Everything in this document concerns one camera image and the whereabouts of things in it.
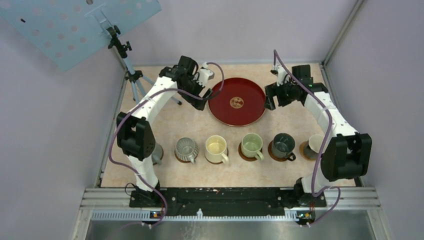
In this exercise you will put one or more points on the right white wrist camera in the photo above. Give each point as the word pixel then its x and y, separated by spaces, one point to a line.
pixel 282 77

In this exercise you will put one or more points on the black cup white inside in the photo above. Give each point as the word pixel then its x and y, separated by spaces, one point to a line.
pixel 312 147

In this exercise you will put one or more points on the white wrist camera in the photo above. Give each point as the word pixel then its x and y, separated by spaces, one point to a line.
pixel 282 77
pixel 204 74

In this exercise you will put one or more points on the red round tray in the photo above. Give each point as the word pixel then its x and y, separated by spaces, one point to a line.
pixel 241 102

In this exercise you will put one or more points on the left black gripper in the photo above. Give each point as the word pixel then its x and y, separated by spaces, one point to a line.
pixel 198 104

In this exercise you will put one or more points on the blue perforated board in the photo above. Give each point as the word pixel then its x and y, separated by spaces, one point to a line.
pixel 70 31

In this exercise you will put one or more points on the cream yellow mug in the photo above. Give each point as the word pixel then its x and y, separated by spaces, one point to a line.
pixel 216 145

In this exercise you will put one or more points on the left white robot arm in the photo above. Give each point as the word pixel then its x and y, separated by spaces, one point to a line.
pixel 134 134

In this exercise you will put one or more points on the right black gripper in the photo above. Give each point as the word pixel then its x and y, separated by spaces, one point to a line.
pixel 272 90

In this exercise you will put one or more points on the dark green cup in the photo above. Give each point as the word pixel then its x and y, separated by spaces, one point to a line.
pixel 283 145

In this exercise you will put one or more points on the light woven coaster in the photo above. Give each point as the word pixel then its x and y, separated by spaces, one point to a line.
pixel 301 151

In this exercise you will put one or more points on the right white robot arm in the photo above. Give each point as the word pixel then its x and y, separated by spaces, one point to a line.
pixel 344 152

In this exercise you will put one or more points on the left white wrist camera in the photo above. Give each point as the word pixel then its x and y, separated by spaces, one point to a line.
pixel 204 74

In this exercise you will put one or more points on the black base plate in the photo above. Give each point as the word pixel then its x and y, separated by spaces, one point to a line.
pixel 226 201

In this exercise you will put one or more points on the light green cup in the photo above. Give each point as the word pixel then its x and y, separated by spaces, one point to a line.
pixel 251 146

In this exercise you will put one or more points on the grey blue mug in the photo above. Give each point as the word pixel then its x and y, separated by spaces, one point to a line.
pixel 157 154

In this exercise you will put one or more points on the striped white grey cup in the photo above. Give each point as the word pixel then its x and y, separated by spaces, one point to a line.
pixel 186 149

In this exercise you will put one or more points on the light blue tripod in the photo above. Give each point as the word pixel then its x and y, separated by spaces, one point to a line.
pixel 132 75

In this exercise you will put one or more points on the aluminium frame rail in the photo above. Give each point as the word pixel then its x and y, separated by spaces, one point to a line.
pixel 345 213

